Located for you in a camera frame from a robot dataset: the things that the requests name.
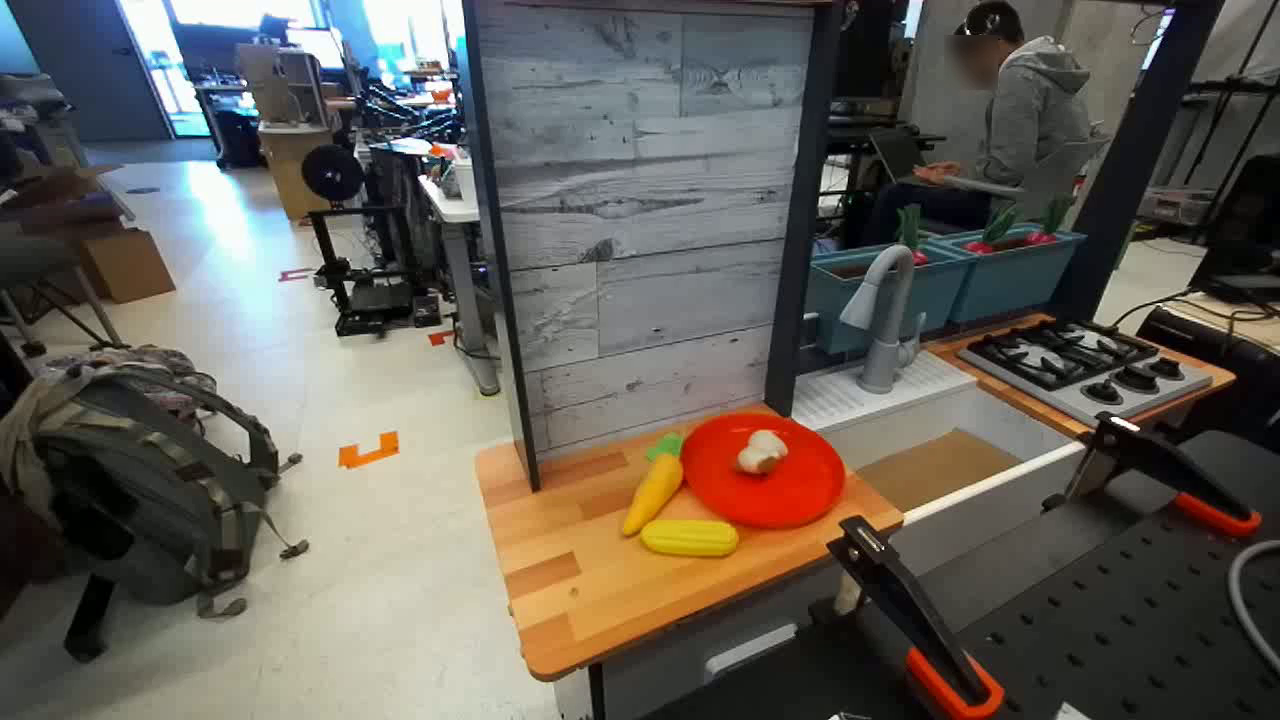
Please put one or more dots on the white toy sink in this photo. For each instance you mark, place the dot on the white toy sink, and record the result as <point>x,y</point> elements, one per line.
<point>865,396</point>

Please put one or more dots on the grey toy faucet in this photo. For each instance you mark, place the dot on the grey toy faucet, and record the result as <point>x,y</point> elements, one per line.
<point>890,333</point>

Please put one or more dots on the grey wood backdrop panel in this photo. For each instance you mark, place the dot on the grey wood backdrop panel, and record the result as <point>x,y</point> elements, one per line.
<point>642,213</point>

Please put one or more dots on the white toy garlic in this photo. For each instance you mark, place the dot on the white toy garlic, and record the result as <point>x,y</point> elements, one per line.
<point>763,454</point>

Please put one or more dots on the black perforated board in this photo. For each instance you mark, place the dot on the black perforated board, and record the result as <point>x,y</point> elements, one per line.
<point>1133,627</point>

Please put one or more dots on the yellow toy lemon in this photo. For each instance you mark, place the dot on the yellow toy lemon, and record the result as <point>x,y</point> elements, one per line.
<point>689,537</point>

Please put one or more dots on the person in grey hoodie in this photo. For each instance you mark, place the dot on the person in grey hoodie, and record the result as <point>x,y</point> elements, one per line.
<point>1035,124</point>

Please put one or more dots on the black slanted beam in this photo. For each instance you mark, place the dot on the black slanted beam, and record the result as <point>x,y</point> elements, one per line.
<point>1133,144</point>

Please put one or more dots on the red plastic plate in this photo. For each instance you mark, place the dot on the red plastic plate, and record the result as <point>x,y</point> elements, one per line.
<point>786,496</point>

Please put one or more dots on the wooden cart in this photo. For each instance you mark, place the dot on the wooden cart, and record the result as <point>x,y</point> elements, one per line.
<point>284,144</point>

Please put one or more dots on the black machine stand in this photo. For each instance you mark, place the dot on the black machine stand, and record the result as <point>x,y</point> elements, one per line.
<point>366,294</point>

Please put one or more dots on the black frame post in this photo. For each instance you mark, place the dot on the black frame post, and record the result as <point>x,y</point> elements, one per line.
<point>800,225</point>
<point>497,225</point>

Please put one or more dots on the toy stove with black burners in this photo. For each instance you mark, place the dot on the toy stove with black burners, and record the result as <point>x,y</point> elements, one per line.
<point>1083,366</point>

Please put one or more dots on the grey desk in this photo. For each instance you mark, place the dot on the grey desk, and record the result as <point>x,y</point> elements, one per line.
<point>463,266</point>

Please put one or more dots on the grey backpack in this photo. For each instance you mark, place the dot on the grey backpack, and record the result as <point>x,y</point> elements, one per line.
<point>133,464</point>

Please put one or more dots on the blue plastic bin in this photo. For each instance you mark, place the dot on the blue plastic bin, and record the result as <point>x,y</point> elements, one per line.
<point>1021,283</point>
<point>841,301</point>

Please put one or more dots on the cardboard box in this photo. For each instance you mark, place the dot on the cardboard box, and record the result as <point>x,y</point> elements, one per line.
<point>127,266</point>

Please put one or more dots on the grey cabinet front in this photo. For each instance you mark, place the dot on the grey cabinet front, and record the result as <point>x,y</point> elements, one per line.
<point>692,652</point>

